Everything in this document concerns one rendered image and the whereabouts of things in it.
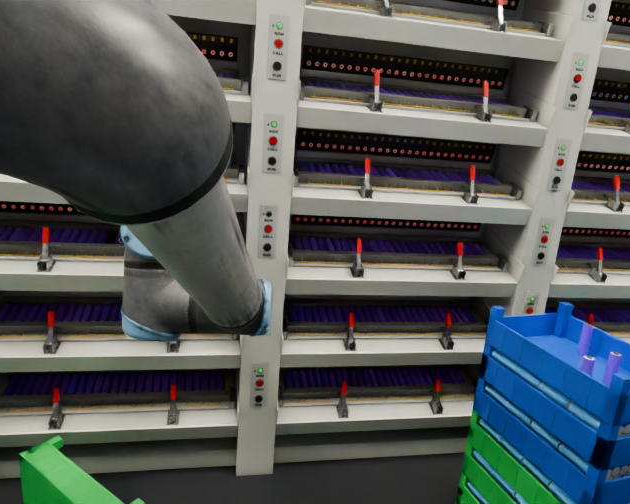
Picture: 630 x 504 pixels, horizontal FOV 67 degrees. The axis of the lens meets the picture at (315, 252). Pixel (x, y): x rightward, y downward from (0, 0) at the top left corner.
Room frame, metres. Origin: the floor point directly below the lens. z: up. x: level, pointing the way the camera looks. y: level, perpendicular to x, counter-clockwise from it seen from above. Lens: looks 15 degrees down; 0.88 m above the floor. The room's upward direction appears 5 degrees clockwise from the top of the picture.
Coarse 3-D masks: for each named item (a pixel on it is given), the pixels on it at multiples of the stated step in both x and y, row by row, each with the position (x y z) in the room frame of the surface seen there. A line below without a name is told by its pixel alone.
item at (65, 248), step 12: (0, 240) 1.01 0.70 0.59; (0, 252) 1.00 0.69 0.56; (12, 252) 1.01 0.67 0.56; (24, 252) 1.01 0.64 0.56; (36, 252) 1.01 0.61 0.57; (60, 252) 1.03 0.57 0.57; (72, 252) 1.03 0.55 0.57; (84, 252) 1.04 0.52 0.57; (96, 252) 1.04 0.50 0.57; (108, 252) 1.05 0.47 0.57; (120, 252) 1.05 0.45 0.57
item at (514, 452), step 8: (480, 424) 0.91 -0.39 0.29; (488, 424) 0.89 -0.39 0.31; (488, 432) 0.89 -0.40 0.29; (496, 432) 0.86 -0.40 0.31; (496, 440) 0.87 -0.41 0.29; (504, 440) 0.84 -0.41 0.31; (504, 448) 0.84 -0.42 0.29; (512, 448) 0.82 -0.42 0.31; (512, 456) 0.82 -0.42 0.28; (520, 456) 0.80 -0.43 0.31; (528, 464) 0.77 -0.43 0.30; (536, 472) 0.76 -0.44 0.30; (544, 480) 0.74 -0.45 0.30; (552, 488) 0.72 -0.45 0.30; (560, 488) 0.71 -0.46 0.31; (560, 496) 0.70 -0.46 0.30; (568, 496) 0.69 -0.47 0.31
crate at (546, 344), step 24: (504, 312) 0.91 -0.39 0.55; (504, 336) 0.88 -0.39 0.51; (528, 336) 0.96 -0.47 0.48; (552, 336) 0.97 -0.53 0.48; (576, 336) 0.95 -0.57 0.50; (600, 336) 0.90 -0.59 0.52; (528, 360) 0.81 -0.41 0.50; (552, 360) 0.77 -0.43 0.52; (576, 360) 0.86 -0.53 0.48; (600, 360) 0.87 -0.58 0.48; (624, 360) 0.84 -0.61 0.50; (552, 384) 0.75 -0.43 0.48; (576, 384) 0.71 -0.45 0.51; (600, 384) 0.68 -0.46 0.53; (624, 384) 0.65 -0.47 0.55; (600, 408) 0.67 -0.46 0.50; (624, 408) 0.65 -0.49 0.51
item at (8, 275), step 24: (0, 216) 1.10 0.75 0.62; (24, 216) 1.11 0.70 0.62; (48, 216) 1.12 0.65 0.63; (72, 216) 1.13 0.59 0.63; (0, 264) 0.97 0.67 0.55; (24, 264) 0.98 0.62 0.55; (72, 264) 1.00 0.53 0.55; (96, 264) 1.01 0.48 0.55; (120, 264) 1.03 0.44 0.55; (0, 288) 0.95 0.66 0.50; (24, 288) 0.96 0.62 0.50; (48, 288) 0.97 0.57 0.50; (72, 288) 0.98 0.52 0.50; (96, 288) 0.99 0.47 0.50; (120, 288) 1.00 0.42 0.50
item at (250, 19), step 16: (160, 0) 1.01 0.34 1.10; (176, 0) 1.01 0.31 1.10; (192, 0) 1.02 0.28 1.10; (208, 0) 1.02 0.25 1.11; (224, 0) 1.03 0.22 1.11; (240, 0) 1.04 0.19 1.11; (256, 0) 1.04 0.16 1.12; (192, 16) 1.03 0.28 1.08; (208, 16) 1.03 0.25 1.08; (224, 16) 1.04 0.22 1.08; (240, 16) 1.04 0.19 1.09
